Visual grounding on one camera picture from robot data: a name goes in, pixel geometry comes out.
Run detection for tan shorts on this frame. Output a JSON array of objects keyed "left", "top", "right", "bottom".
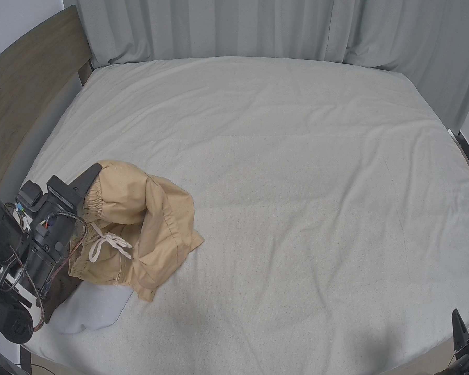
[{"left": 68, "top": 160, "right": 205, "bottom": 303}]

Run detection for bed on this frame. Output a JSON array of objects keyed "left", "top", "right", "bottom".
[{"left": 0, "top": 5, "right": 469, "bottom": 375}]

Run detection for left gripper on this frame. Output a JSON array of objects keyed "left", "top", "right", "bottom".
[{"left": 25, "top": 164, "right": 102, "bottom": 288}]

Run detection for dark brown garment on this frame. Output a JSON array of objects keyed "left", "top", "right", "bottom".
[{"left": 43, "top": 245, "right": 83, "bottom": 325}]

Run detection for pale green curtain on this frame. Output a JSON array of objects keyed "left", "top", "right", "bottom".
[
  {"left": 59, "top": 0, "right": 350, "bottom": 68},
  {"left": 330, "top": 0, "right": 469, "bottom": 134}
]

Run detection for white garment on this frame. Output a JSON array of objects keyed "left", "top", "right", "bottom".
[{"left": 49, "top": 282, "right": 135, "bottom": 334}]

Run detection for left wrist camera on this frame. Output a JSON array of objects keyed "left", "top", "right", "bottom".
[{"left": 16, "top": 180, "right": 49, "bottom": 214}]

